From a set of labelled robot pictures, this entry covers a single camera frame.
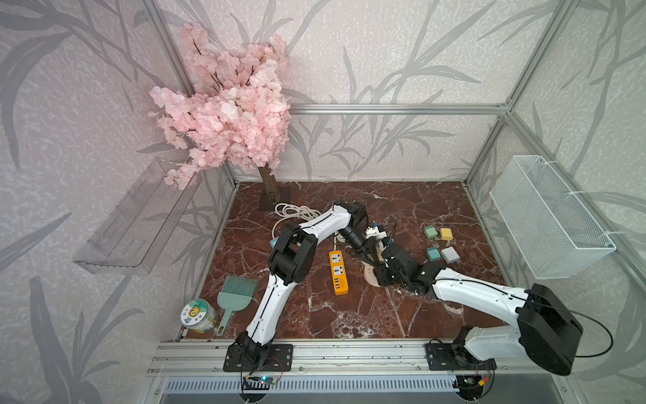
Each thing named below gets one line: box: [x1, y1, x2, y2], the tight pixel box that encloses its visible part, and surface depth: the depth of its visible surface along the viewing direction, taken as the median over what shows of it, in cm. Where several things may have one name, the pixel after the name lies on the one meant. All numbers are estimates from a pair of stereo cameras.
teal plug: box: [426, 246, 442, 262], surface depth 96 cm
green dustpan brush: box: [217, 275, 260, 336], surface depth 88 cm
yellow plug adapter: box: [439, 227, 454, 241], surface depth 103 cm
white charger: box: [440, 246, 461, 265], surface depth 96 cm
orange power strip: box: [328, 249, 350, 296], surface depth 90 cm
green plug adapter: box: [423, 224, 439, 240], surface depth 104 cm
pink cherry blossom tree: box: [148, 21, 292, 202], surface depth 74 cm
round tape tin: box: [180, 298, 219, 334], surface depth 77 cm
